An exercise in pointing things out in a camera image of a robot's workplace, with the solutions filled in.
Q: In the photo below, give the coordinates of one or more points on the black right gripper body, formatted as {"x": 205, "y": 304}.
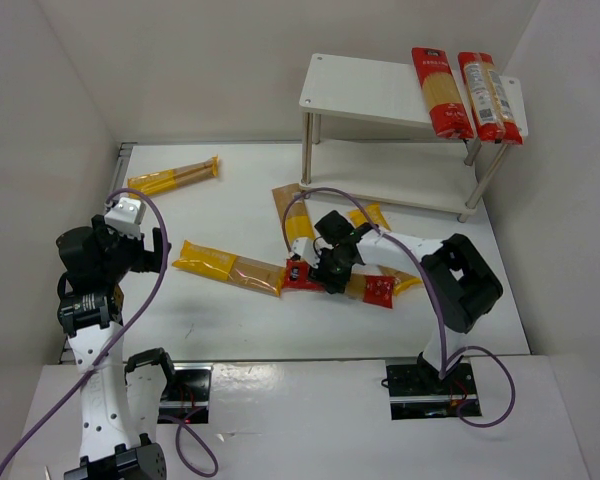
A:
{"x": 320, "y": 270}

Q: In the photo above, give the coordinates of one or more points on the yellow pasta bag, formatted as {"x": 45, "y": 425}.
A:
{"x": 229, "y": 268}
{"x": 157, "y": 183}
{"x": 402, "y": 281}

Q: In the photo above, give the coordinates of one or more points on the red spaghetti bag label up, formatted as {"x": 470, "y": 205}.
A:
{"x": 491, "y": 110}

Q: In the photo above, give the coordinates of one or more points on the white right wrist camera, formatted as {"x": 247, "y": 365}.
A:
{"x": 303, "y": 247}

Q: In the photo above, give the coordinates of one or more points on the yellow pasta bag right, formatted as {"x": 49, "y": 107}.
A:
{"x": 402, "y": 281}

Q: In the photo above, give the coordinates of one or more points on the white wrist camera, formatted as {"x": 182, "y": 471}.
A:
{"x": 125, "y": 217}
{"x": 303, "y": 247}

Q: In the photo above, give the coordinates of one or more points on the red spaghetti bag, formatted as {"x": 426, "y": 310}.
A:
{"x": 441, "y": 95}
{"x": 371, "y": 289}

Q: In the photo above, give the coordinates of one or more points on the yellow pasta bag lower left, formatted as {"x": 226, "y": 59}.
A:
{"x": 229, "y": 268}

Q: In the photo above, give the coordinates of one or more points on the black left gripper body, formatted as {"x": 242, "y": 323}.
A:
{"x": 150, "y": 253}

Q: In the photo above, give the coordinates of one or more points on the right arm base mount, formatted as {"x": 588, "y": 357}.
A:
{"x": 416, "y": 392}

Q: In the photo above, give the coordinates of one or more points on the white two-tier shelf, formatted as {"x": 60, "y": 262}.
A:
{"x": 366, "y": 131}

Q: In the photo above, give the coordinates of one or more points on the red spaghetti bag on shelf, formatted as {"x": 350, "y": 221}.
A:
{"x": 441, "y": 95}

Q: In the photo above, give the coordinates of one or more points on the yellow pasta bag barcode centre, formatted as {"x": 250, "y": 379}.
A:
{"x": 293, "y": 214}

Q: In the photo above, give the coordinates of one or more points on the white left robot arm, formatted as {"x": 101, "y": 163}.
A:
{"x": 119, "y": 397}

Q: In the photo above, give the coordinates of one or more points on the yellow pasta bag far left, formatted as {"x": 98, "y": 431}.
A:
{"x": 157, "y": 183}

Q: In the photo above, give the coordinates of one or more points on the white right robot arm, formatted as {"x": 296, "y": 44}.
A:
{"x": 460, "y": 284}

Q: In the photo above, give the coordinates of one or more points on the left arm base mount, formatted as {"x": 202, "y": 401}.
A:
{"x": 187, "y": 397}

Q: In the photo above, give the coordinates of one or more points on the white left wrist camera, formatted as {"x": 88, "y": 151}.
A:
{"x": 125, "y": 217}

